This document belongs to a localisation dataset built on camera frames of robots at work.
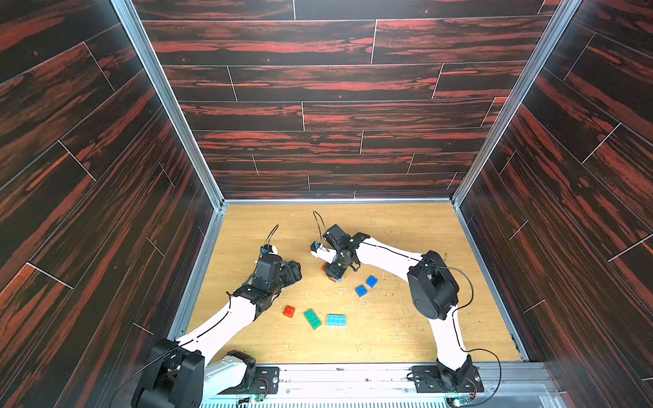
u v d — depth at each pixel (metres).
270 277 0.66
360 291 0.91
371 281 0.93
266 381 0.71
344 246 0.74
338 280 0.94
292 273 0.77
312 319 0.84
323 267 0.89
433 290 0.53
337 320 0.84
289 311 0.86
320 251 0.84
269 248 0.78
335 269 0.84
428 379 0.74
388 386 0.73
